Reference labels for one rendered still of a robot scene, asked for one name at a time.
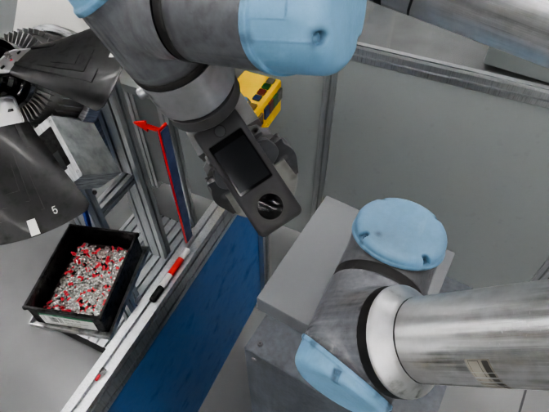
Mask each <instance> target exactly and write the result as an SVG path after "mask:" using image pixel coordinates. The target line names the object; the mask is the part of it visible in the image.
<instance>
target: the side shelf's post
mask: <svg viewBox="0 0 549 412"><path fill-rule="evenodd" d="M157 111H158V116H159V120H160V123H161V126H162V125H163V124H164V123H165V122H166V123H167V125H168V128H169V132H170V136H171V140H172V146H173V150H174V154H175V158H176V165H177V168H178V172H179V176H180V179H181V186H182V190H183V194H184V197H185V204H186V208H187V212H188V216H189V220H190V226H192V227H195V225H196V224H197V220H196V216H195V211H194V205H193V200H192V196H191V192H190V184H189V181H188V177H187V172H186V168H185V161H184V156H183V153H182V148H181V141H180V137H179V132H178V129H177V128H176V127H175V126H174V125H173V124H172V123H171V121H170V120H169V119H168V118H167V117H166V116H164V115H163V114H162V113H161V112H160V111H159V109H158V108H157Z"/></svg>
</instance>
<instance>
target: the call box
mask: <svg viewBox="0 0 549 412"><path fill-rule="evenodd" d="M268 78H269V77H266V76H264V75H260V74H254V73H252V72H248V71H244V72H243V73H242V74H241V75H240V76H239V77H238V81H239V86H240V91H241V92H242V94H243V96H245V97H247V99H248V104H250V103H254V104H257V108H256V109H255V110H254V112H255V113H256V115H257V117H258V116H259V115H260V113H263V118H264V109H265V107H266V106H267V105H268V103H269V102H270V100H271V99H272V98H273V96H274V95H275V93H277V91H278V90H279V89H280V88H281V81H280V80H278V79H275V82H274V83H273V84H271V87H270V89H269V90H267V93H266V94H265V95H264V96H262V98H261V100H260V101H254V100H253V99H252V98H253V97H254V95H255V94H257V91H258V90H259V89H260V88H261V86H262V85H263V84H264V83H265V82H266V80H267V79H268ZM280 110H281V100H280V102H279V103H278V104H277V106H276V107H275V108H274V110H273V111H272V112H271V114H270V115H269V117H268V118H267V119H266V120H264V123H263V124H262V126H261V127H262V128H268V127H269V126H270V124H271V123H272V121H273V120H274V119H275V117H276V115H277V114H278V113H279V112H280Z"/></svg>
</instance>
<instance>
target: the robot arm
mask: <svg viewBox="0 0 549 412"><path fill-rule="evenodd" d="M68 1H69V3H70V4H71V5H72V7H73V8H74V14H75V15H76V16H77V17H78V18H79V19H81V18H82V19H83V20H84V21H85V23H86V24H87V25H88V26H89V28H90V29H91V30H92V31H93V33H94V34H95V35H96V36H97V37H98V38H99V39H100V40H101V42H102V43H103V44H104V45H105V47H106V48H107V49H108V50H109V52H110V53H111V54H112V55H113V56H114V58H115V59H116V60H117V61H118V63H119V64H120V65H121V66H122V67H123V68H124V69H125V70H126V72H127V73H128V74H129V75H130V77H131V78H132V79H133V80H134V81H135V83H136V84H137V85H138V86H139V88H137V89H136V95H137V96H138V97H139V98H140V99H142V100H143V99H145V98H146V97H147V96H149V97H150V99H151V100H152V102H153V103H154V104H155V106H156V107H157V108H158V109H159V111H160V112H161V113H162V114H163V115H164V116H166V117H167V118H168V119H169V120H170V121H171V123H172V124H173V125H174V126H175V127H176V128H178V129H180V130H182V131H185V132H186V134H187V136H188V138H189V139H190V142H191V144H192V145H193V147H194V149H195V151H196V153H197V155H198V157H199V158H200V159H201V160H202V161H203V162H205V161H206V163H205V165H204V167H203V170H204V171H205V173H206V174H207V177H206V178H205V179H204V180H205V182H206V183H207V187H208V190H209V192H210V194H211V196H212V198H213V200H214V201H215V203H216V204H217V205H218V206H220V207H221V208H223V209H225V210H227V211H229V212H231V213H233V214H234V213H235V214H237V215H239V216H241V217H247V218H248V220H249V221H250V222H251V223H252V225H253V227H254V228H255V230H256V231H257V233H258V235H259V236H261V237H266V236H268V235H270V234H271V233H273V232H274V231H276V230H278V229H279V228H280V227H281V226H283V225H285V224H286V223H288V222H290V221H291V220H292V219H293V218H295V217H297V216H298V215H299V214H300V213H301V205H300V204H299V203H298V202H297V200H296V199H295V197H294V195H295V191H296V188H297V180H298V177H297V174H298V166H297V156H296V154H295V152H294V150H293V149H292V147H291V146H290V145H289V144H288V142H287V141H286V140H285V139H284V138H283V137H280V136H279V134H278V133H275V134H274V135H273V134H272V133H271V131H270V129H269V128H262V127H261V126H262V124H261V121H260V119H259V118H258V117H257V115H256V113H255V112H254V110H253V109H252V107H251V106H250V105H249V104H248V102H247V100H246V99H245V97H244V96H243V94H242V92H241V91H240V86H239V81H238V79H237V78H236V76H235V74H234V72H235V71H234V68H238V69H250V70H256V71H262V72H264V73H265V74H269V75H274V76H280V77H286V76H292V75H295V74H300V75H313V76H329V75H332V74H335V73H337V72H338V71H340V70H341V69H343V68H344V67H345V66H346V65H347V63H348V62H349V61H350V59H351V57H352V56H353V55H354V53H355V49H356V45H357V39H358V37H359V36H360V35H361V33H362V29H363V26H364V17H365V12H366V4H367V0H68ZM369 1H372V2H375V3H376V4H379V5H381V6H384V7H388V8H390V9H392V10H395V11H398V12H401V13H404V14H405V15H408V16H411V17H414V18H416V19H419V20H422V21H425V22H427V23H429V24H432V25H435V26H438V27H440V28H442V29H446V30H448V31H451V32H453V33H456V34H459V35H462V36H463V37H466V38H469V39H472V40H475V41H477V42H479V43H483V44H485V45H488V46H490V47H493V48H496V49H498V50H500V51H503V52H506V53H509V54H512V55H513V56H517V57H519V58H522V59H524V60H528V61H530V62H533V63H535V64H537V65H541V66H543V67H546V68H548V69H549V0H369ZM351 229H352V233H351V236H350V240H349V242H348V245H347V246H346V249H345V251H344V253H343V255H342V257H341V260H340V262H339V263H338V265H337V268H336V270H335V272H334V274H333V276H332V278H331V280H330V281H329V283H328V287H327V288H326V290H325V292H324V295H323V297H322V298H321V300H320V303H319V305H318V307H317V309H316V311H315V313H314V315H313V317H312V320H311V322H310V324H309V326H308V328H307V330H306V332H305V333H304V334H303V335H302V336H301V338H302V340H301V344H300V346H299V348H298V350H297V354H296V356H295V364H296V367H297V370H298V372H299V373H300V375H301V376H302V377H303V378H304V379H305V380H306V381H307V382H308V383H309V384H310V385H311V386H312V387H314V388H315V389H316V390H318V391H319V392H321V393H322V394H323V395H325V396H326V397H327V398H329V399H330V400H332V401H334V402H336V403H337V404H339V405H341V406H342V407H344V408H346V409H348V410H350V411H352V412H389V411H392V408H393V406H392V405H391V404H392V401H393V400H394V399H402V400H414V399H418V398H421V397H423V396H425V395H426V394H427V393H428V392H430V390H431V389H432V388H433V387H434V386H435V385H441V386H458V387H489V388H505V389H521V390H538V391H549V279H548V280H535V281H530V282H523V283H517V284H505V285H499V286H493V287H486V288H479V289H468V290H462V291H455V292H449V293H438V294H431V295H427V293H428V290H429V288H430V285H431V281H432V278H433V276H434V274H435V270H436V268H437V266H438V265H439V264H440V263H441V262H442V261H443V260H444V257H445V250H446V248H447V243H448V240H447V235H446V231H445V229H444V227H443V225H442V223H441V222H439V221H438V220H437V219H436V216H435V215H434V214H433V213H432V212H430V211H429V210H428V209H426V208H424V207H422V206H421V205H420V204H416V203H414V202H412V201H409V200H406V199H399V198H385V199H376V200H374V201H372V202H370V203H368V204H366V205H365V206H363V207H362V208H361V209H360V211H359V213H358V214H357V217H356V218H355V220H354V221H353V223H352V228H351Z"/></svg>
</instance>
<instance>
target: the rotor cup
mask: <svg viewBox="0 0 549 412"><path fill-rule="evenodd" d="M13 49H19V48H18V47H17V46H16V45H15V44H14V43H11V42H9V41H6V40H2V39H0V58H2V57H3V56H4V55H3V54H4V53H5V52H8V51H10V50H13ZM28 88H29V82H28V81H25V80H23V79H21V78H17V77H16V76H13V75H10V76H6V77H1V78H0V97H1V96H14V97H15V99H16V101H17V104H18V105H19V104H20V103H21V102H22V101H23V100H24V98H25V95H26V93H27V91H28Z"/></svg>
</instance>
